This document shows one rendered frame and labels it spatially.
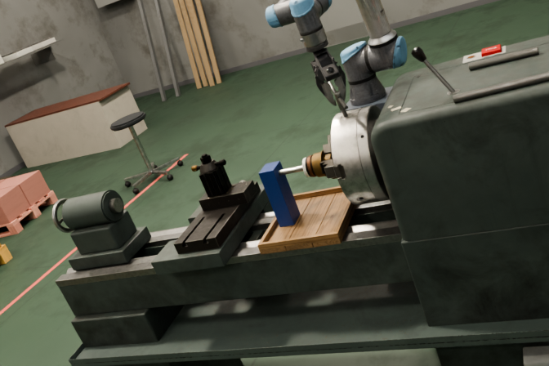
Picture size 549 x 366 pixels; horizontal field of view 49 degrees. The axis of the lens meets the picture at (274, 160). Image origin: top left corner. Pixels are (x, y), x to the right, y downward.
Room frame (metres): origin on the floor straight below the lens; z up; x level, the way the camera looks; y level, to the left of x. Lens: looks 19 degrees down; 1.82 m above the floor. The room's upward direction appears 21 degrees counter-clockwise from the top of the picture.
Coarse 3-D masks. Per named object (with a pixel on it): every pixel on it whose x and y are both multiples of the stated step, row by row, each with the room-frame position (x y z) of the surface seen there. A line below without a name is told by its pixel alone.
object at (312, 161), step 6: (312, 156) 1.95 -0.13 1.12; (318, 156) 1.93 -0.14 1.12; (324, 156) 1.93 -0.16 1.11; (330, 156) 1.92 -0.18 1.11; (306, 162) 1.95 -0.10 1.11; (312, 162) 1.93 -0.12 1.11; (318, 162) 1.92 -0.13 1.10; (306, 168) 1.94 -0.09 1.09; (312, 168) 1.93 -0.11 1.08; (318, 168) 1.92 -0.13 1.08; (312, 174) 1.94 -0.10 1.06; (318, 174) 1.92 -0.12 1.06; (324, 174) 1.91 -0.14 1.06
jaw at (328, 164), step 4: (324, 160) 1.91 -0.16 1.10; (328, 160) 1.89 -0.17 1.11; (332, 160) 1.88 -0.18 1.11; (320, 164) 1.89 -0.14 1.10; (324, 164) 1.85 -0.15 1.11; (328, 164) 1.83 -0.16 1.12; (332, 164) 1.82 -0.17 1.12; (340, 164) 1.77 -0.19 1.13; (324, 168) 1.81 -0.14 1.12; (328, 168) 1.80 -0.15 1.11; (332, 168) 1.80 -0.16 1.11; (336, 168) 1.78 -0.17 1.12; (340, 168) 1.77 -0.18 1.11; (324, 172) 1.88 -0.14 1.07; (328, 172) 1.80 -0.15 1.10; (332, 172) 1.80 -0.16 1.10; (336, 172) 1.79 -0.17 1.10; (340, 172) 1.77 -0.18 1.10; (344, 172) 1.76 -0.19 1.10; (328, 176) 1.80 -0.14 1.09; (332, 176) 1.80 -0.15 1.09; (336, 176) 1.79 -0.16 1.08; (340, 176) 1.77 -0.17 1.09; (344, 176) 1.76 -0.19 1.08
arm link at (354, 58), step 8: (352, 48) 2.38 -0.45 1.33; (360, 48) 2.37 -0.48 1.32; (344, 56) 2.39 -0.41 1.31; (352, 56) 2.37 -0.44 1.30; (360, 56) 2.36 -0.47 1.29; (344, 64) 2.41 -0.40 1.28; (352, 64) 2.38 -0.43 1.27; (360, 64) 2.36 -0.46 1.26; (368, 64) 2.34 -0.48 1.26; (352, 72) 2.38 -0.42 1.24; (360, 72) 2.37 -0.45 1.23; (368, 72) 2.36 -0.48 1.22; (352, 80) 2.39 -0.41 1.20
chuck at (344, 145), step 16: (352, 112) 1.88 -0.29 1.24; (336, 128) 1.83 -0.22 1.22; (352, 128) 1.80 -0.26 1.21; (336, 144) 1.79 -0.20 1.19; (352, 144) 1.76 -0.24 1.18; (336, 160) 1.77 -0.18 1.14; (352, 160) 1.75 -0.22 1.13; (352, 176) 1.75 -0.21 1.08; (352, 192) 1.76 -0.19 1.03; (368, 192) 1.75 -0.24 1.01
